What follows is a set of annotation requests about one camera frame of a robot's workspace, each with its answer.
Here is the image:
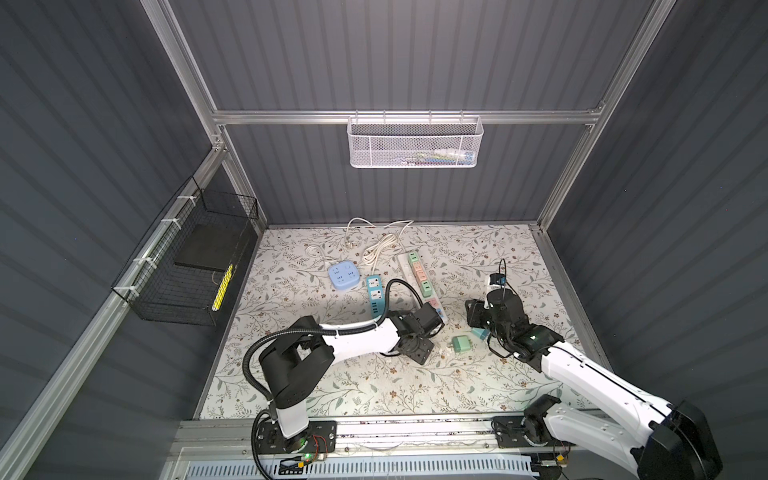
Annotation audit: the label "light blue round socket hub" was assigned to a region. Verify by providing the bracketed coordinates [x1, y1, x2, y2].
[327, 260, 361, 291]

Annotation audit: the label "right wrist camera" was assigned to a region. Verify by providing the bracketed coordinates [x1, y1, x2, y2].
[487, 272, 507, 291]

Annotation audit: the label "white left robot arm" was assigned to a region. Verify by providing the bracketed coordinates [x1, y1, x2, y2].
[256, 303, 444, 441]

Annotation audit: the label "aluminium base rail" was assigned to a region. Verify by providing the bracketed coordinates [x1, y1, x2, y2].
[173, 413, 649, 463]

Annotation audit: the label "teal charger plug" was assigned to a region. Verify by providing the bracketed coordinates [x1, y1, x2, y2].
[471, 328, 489, 341]

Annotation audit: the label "white multicolour power strip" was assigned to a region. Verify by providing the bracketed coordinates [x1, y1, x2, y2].
[397, 251, 448, 323]

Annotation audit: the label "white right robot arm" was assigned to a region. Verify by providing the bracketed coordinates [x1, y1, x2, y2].
[465, 286, 723, 479]

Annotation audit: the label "black wire wall basket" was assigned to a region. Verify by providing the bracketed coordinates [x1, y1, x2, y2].
[113, 179, 259, 327]

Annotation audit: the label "white wire mesh basket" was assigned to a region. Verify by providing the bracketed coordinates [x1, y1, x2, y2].
[346, 115, 484, 169]

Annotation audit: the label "white bundled power cables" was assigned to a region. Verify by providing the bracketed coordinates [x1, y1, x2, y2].
[305, 217, 415, 274]

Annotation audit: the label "teal tower power strip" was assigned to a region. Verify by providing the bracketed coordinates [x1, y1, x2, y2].
[365, 274, 387, 320]

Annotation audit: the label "black foam pad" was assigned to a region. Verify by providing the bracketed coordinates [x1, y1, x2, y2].
[174, 224, 242, 273]

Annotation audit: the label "green charger plug front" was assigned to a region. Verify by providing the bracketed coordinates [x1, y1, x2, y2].
[451, 335, 472, 354]

